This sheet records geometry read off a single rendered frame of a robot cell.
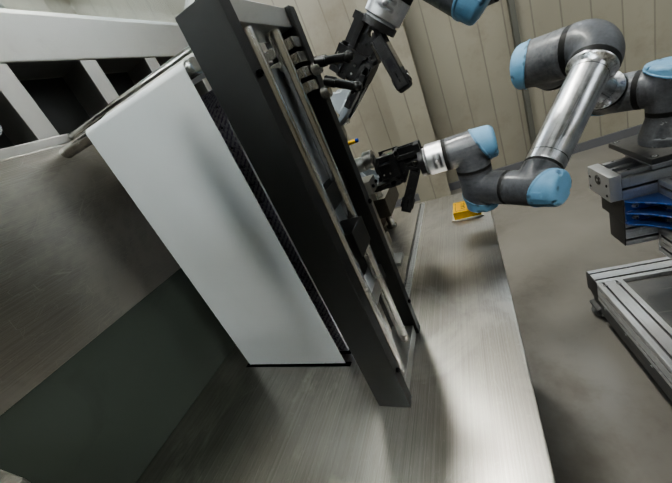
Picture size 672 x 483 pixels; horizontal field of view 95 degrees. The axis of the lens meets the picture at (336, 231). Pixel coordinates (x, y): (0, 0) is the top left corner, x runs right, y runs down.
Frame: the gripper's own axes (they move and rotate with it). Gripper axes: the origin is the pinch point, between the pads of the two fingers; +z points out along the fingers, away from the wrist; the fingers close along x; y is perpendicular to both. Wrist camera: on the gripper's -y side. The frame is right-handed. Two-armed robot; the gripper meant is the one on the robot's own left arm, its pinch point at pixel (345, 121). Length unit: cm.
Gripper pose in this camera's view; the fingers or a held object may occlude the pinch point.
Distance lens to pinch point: 75.1
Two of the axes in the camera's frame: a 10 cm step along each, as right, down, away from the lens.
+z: -4.2, 7.0, 5.8
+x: -3.1, 4.9, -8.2
